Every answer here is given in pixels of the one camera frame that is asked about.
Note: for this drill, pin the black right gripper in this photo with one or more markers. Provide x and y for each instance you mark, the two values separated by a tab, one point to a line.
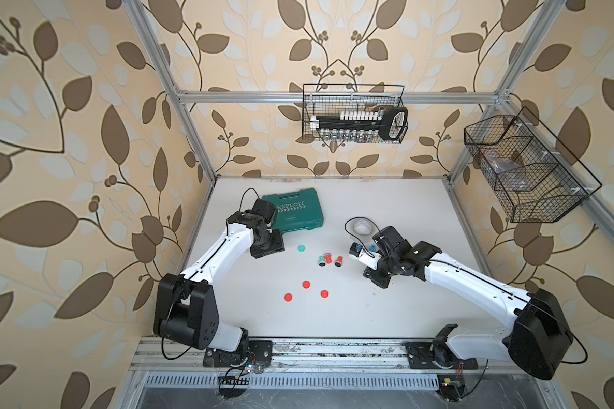
372	273

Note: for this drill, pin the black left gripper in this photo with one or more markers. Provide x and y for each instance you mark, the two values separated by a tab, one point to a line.
277	245

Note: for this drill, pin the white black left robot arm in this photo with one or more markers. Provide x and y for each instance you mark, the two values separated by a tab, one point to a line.
186	310

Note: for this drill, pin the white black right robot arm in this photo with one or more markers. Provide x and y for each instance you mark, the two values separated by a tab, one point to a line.
529	329

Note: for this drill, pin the clear packing tape roll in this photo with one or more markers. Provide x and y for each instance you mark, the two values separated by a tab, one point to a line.
363	226

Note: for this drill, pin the green plastic tool case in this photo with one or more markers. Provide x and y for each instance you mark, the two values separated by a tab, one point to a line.
295	211

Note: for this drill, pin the black white tool in basket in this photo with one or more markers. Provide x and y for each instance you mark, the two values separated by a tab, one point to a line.
385	125

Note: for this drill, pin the plastic bag in basket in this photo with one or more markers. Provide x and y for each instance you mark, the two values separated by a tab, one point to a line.
504	174

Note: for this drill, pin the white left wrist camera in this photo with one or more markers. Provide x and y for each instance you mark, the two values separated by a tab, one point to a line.
261	216

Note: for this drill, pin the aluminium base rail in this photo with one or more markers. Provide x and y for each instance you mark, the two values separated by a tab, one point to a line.
314	364

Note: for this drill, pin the black wire basket back wall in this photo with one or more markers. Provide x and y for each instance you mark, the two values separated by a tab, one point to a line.
332	99

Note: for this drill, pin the black wire basket wall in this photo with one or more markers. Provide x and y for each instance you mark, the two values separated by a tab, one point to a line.
332	99
558	178

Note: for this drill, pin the black wire basket right wall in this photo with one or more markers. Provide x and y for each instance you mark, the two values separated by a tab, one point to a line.
558	178

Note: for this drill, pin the aluminium cage frame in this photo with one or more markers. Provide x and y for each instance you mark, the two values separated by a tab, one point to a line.
498	100

